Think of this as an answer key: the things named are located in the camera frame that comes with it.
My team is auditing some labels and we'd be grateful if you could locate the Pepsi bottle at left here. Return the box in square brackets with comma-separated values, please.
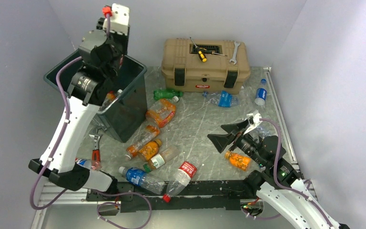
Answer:
[75, 158, 92, 169]

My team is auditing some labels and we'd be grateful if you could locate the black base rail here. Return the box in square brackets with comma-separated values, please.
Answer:
[86, 180, 256, 213]

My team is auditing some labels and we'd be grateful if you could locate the red handle adjustable wrench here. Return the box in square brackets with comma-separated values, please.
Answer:
[89, 128, 102, 171]

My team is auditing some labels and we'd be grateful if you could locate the thin dark screwdriver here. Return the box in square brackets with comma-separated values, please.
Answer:
[200, 48, 226, 56]

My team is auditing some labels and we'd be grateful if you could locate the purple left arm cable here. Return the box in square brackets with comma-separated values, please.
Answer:
[29, 12, 112, 211]

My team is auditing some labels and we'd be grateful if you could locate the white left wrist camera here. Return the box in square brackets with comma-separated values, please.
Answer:
[102, 3, 130, 36]

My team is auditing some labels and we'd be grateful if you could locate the crushed blue label bottle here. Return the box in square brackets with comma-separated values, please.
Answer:
[202, 91, 239, 108]

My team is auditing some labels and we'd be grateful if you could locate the clear bottle red label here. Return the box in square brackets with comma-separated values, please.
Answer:
[163, 156, 200, 203]

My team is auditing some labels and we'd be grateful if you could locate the tan plastic toolbox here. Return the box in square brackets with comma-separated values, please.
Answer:
[161, 38, 251, 94]

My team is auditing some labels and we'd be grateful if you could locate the blue label water bottle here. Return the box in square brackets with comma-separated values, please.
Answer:
[118, 167, 166, 194]

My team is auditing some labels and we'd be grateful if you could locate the blue label bottle far right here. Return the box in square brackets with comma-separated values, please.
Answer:
[254, 79, 267, 106]

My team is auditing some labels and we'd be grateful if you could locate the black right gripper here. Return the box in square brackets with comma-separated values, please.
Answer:
[207, 119, 266, 166]

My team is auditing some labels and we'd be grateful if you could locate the orange juice bottle gold cap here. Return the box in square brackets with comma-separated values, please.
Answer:
[137, 139, 163, 162]

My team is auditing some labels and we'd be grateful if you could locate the crushed orange label bottle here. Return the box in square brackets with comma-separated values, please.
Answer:
[146, 96, 179, 128]

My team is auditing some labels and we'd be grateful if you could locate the clear bottle orange label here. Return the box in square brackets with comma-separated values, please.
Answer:
[124, 125, 161, 161]

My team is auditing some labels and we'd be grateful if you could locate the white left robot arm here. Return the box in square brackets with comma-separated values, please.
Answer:
[29, 16, 130, 200]

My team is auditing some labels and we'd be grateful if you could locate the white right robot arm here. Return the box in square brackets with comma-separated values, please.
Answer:
[207, 117, 349, 229]

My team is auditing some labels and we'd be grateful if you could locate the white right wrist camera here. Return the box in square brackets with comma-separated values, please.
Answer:
[244, 110, 262, 134]

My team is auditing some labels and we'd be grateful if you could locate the yellow black screwdriver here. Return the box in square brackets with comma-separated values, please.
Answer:
[190, 37, 207, 62]

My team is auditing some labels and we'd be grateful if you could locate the silver open-end wrench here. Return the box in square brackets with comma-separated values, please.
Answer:
[229, 41, 241, 65]

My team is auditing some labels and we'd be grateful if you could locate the purple cable loop front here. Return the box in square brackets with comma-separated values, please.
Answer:
[96, 191, 153, 229]

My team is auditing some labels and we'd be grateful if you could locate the clear bottle blue cap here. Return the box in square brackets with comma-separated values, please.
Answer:
[255, 124, 274, 138]

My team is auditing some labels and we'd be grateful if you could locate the orange juice bottle right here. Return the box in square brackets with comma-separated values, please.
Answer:
[224, 151, 251, 171]

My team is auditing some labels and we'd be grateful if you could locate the dark green plastic bin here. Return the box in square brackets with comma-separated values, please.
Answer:
[43, 52, 147, 143]

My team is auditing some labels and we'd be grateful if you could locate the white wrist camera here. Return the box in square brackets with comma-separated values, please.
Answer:
[102, 3, 130, 36]
[244, 110, 262, 134]

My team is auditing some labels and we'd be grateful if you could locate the green plastic bottle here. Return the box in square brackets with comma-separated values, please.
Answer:
[153, 89, 183, 101]

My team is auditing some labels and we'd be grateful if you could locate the large orange label bottle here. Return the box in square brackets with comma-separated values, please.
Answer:
[99, 89, 122, 111]

